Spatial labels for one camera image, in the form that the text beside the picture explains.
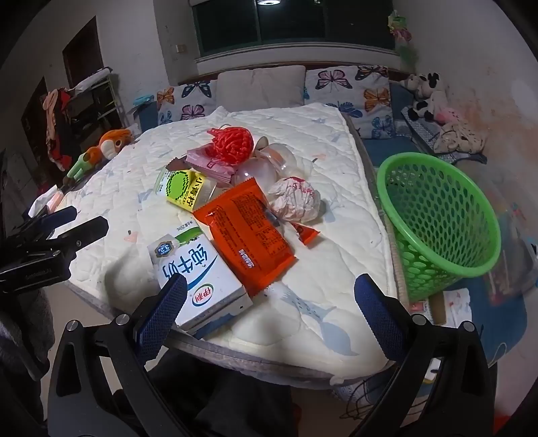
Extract metal rack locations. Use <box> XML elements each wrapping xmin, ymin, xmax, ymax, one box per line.
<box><xmin>63</xmin><ymin>67</ymin><xmax>127</xmax><ymax>140</ymax></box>

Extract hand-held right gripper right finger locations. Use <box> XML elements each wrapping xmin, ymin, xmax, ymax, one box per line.
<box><xmin>354</xmin><ymin>273</ymin><xmax>497</xmax><ymax>437</ymax></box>

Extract beige pillow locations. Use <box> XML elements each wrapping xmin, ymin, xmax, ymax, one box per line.
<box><xmin>216</xmin><ymin>65</ymin><xmax>306</xmax><ymax>112</ymax></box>

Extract person's left forearm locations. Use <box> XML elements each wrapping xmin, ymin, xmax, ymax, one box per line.
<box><xmin>0</xmin><ymin>288</ymin><xmax>56</xmax><ymax>381</ymax></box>

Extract blue floor mat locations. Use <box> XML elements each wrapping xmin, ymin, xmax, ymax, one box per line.
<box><xmin>361</xmin><ymin>80</ymin><xmax>529</xmax><ymax>372</ymax></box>

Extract red white booklet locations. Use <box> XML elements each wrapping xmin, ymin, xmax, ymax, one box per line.
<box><xmin>408</xmin><ymin>300</ymin><xmax>434</xmax><ymax>325</ymax></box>

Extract beige spotted plush toy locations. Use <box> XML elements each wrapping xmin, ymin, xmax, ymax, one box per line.
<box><xmin>433</xmin><ymin>122</ymin><xmax>488</xmax><ymax>154</ymax></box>

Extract orange green plush toy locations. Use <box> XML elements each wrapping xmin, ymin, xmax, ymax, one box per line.
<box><xmin>65</xmin><ymin>129</ymin><xmax>134</xmax><ymax>184</ymax></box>

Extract white paper wrapper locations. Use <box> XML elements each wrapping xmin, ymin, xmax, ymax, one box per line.
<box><xmin>268</xmin><ymin>176</ymin><xmax>322</xmax><ymax>223</ymax></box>

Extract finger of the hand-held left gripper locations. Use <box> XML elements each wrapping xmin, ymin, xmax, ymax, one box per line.
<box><xmin>42</xmin><ymin>216</ymin><xmax>110</xmax><ymax>253</ymax></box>
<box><xmin>27</xmin><ymin>206</ymin><xmax>79</xmax><ymax>231</ymax></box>

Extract red hanging clothes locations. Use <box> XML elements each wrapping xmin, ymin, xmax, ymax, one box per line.
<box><xmin>41</xmin><ymin>88</ymin><xmax>75</xmax><ymax>169</ymax></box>

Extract dark window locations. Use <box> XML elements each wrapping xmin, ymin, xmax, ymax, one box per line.
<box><xmin>191</xmin><ymin>0</ymin><xmax>396</xmax><ymax>57</ymax></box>

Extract black cable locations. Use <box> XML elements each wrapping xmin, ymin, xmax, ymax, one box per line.
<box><xmin>340</xmin><ymin>376</ymin><xmax>381</xmax><ymax>422</ymax></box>

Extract pink white packet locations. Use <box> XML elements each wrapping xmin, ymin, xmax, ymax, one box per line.
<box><xmin>31</xmin><ymin>187</ymin><xmax>65</xmax><ymax>216</ymax></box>

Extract white quilted mattress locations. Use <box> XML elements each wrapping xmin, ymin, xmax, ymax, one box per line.
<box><xmin>54</xmin><ymin>103</ymin><xmax>400</xmax><ymax>379</ymax></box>

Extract colourful wall decoration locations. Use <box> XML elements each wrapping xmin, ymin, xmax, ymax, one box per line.
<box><xmin>387</xmin><ymin>10</ymin><xmax>421</xmax><ymax>69</ymax></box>

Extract red mesh net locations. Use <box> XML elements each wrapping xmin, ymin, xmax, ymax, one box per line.
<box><xmin>207</xmin><ymin>125</ymin><xmax>255</xmax><ymax>165</ymax></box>

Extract blue patterned cloth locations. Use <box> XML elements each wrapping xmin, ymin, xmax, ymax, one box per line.
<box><xmin>401</xmin><ymin>105</ymin><xmax>489</xmax><ymax>164</ymax></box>

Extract butterfly print pillow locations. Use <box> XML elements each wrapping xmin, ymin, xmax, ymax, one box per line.
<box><xmin>156</xmin><ymin>80</ymin><xmax>219</xmax><ymax>126</ymax></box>
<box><xmin>303</xmin><ymin>65</ymin><xmax>398</xmax><ymax>140</ymax></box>

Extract green plastic basket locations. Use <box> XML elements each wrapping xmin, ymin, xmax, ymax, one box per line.
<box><xmin>376</xmin><ymin>152</ymin><xmax>503</xmax><ymax>302</ymax></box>

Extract person's dark trousers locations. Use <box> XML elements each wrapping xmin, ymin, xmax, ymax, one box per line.
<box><xmin>113</xmin><ymin>353</ymin><xmax>295</xmax><ymax>437</ymax></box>

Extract white milk carton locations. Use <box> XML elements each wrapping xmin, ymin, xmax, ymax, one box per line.
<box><xmin>147</xmin><ymin>229</ymin><xmax>254</xmax><ymax>337</ymax></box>

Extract pink snack wrapper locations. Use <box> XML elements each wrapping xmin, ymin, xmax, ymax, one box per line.
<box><xmin>185</xmin><ymin>145</ymin><xmax>238</xmax><ymax>186</ymax></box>

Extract clear plastic bottle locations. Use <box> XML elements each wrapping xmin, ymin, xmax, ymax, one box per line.
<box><xmin>197</xmin><ymin>178</ymin><xmax>223</xmax><ymax>206</ymax></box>

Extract small orange wrapper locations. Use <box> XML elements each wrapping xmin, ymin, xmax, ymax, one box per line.
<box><xmin>292</xmin><ymin>222</ymin><xmax>321</xmax><ymax>246</ymax></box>

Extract orange snack packet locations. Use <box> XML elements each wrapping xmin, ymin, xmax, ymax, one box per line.
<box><xmin>192</xmin><ymin>176</ymin><xmax>297</xmax><ymax>297</ymax></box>

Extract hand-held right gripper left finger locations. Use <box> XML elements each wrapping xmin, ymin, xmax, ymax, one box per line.
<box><xmin>46</xmin><ymin>273</ymin><xmax>188</xmax><ymax>437</ymax></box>

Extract white printed cloth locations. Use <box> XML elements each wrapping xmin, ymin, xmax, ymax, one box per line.
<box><xmin>443</xmin><ymin>288</ymin><xmax>474</xmax><ymax>329</ymax></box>

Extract clear plastic cup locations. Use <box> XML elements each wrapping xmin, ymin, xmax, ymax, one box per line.
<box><xmin>258</xmin><ymin>142</ymin><xmax>302</xmax><ymax>174</ymax></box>
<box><xmin>233</xmin><ymin>157</ymin><xmax>279</xmax><ymax>190</ymax></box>

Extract dark door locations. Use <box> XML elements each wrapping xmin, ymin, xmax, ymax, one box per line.
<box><xmin>63</xmin><ymin>17</ymin><xmax>104</xmax><ymax>90</ymax></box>

